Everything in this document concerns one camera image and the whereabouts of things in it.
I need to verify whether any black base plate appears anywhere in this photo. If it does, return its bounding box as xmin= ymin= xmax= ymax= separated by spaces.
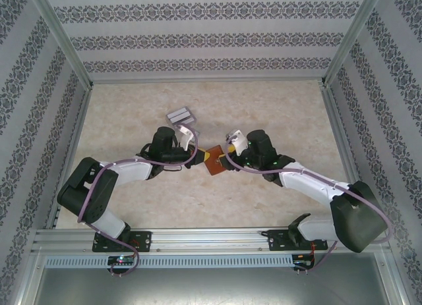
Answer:
xmin=92 ymin=231 xmax=153 ymax=253
xmin=267 ymin=229 xmax=330 ymax=252

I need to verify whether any grey metal sheet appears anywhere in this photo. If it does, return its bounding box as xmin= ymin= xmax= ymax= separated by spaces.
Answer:
xmin=13 ymin=267 xmax=409 ymax=305

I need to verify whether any aluminium mounting rail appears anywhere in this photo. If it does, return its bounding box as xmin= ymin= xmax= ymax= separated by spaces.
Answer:
xmin=31 ymin=226 xmax=395 ymax=253

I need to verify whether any brown leather card holder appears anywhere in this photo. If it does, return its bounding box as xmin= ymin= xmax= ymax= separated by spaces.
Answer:
xmin=203 ymin=146 xmax=227 ymax=177

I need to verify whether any aluminium side rail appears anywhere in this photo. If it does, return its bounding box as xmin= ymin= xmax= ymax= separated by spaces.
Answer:
xmin=45 ymin=86 xmax=95 ymax=230
xmin=321 ymin=84 xmax=377 ymax=227

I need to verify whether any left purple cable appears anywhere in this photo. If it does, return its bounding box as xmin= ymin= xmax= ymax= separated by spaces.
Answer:
xmin=77 ymin=130 xmax=199 ymax=277

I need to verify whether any aluminium frame post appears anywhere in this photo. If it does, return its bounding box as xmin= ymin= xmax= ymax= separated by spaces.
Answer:
xmin=321 ymin=0 xmax=390 ymax=88
xmin=28 ymin=0 xmax=95 ymax=90

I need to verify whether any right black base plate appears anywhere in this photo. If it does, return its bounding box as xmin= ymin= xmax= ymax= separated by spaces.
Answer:
xmin=267 ymin=229 xmax=330 ymax=252

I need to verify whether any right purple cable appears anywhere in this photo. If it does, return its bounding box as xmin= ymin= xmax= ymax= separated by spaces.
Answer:
xmin=226 ymin=146 xmax=393 ymax=273

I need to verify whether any left small circuit board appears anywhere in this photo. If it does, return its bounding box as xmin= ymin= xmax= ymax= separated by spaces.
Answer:
xmin=107 ymin=256 xmax=136 ymax=265

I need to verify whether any right small circuit board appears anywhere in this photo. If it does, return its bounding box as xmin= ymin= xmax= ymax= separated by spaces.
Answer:
xmin=294 ymin=254 xmax=316 ymax=269

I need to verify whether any slotted grey cable duct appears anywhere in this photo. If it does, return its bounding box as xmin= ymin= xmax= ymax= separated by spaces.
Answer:
xmin=44 ymin=254 xmax=294 ymax=268

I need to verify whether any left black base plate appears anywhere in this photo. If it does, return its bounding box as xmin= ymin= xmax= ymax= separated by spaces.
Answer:
xmin=92 ymin=231 xmax=153 ymax=253

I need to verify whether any purple cable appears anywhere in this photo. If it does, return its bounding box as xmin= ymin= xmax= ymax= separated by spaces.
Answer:
xmin=226 ymin=146 xmax=393 ymax=273
xmin=77 ymin=130 xmax=199 ymax=277

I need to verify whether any small circuit board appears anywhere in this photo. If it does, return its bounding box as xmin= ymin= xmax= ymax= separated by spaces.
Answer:
xmin=294 ymin=254 xmax=316 ymax=269
xmin=107 ymin=256 xmax=136 ymax=265

